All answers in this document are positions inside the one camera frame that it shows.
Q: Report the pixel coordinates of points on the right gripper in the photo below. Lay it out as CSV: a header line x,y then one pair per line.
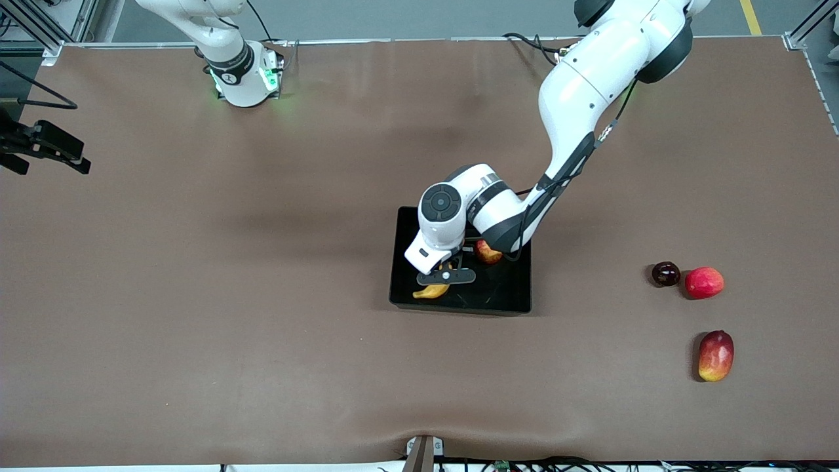
x,y
14,142

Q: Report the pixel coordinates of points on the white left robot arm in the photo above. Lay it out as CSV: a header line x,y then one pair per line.
x,y
590,85

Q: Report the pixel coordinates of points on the red yellow mango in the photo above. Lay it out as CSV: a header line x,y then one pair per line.
x,y
716,355

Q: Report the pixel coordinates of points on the aluminium frame profile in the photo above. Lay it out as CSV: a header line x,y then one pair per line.
x,y
809,26
39,26

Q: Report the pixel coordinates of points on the red yellow apple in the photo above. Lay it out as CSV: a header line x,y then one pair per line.
x,y
488,254

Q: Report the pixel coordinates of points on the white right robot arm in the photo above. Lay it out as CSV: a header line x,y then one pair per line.
x,y
233,65

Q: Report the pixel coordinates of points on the yellow banana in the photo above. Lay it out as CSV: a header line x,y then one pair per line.
x,y
432,292

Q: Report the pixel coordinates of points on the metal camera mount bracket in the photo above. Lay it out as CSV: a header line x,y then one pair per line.
x,y
423,453

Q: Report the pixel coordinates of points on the plain red apple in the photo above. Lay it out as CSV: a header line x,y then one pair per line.
x,y
704,282

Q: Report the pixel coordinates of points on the black plastic box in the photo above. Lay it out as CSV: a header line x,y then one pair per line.
x,y
498,295

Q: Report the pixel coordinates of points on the dark purple plum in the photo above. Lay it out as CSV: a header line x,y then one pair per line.
x,y
665,273

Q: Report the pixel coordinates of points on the brown table cover mat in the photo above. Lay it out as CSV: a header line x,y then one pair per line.
x,y
196,360

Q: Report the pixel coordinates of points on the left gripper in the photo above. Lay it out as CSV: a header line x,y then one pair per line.
x,y
455,262

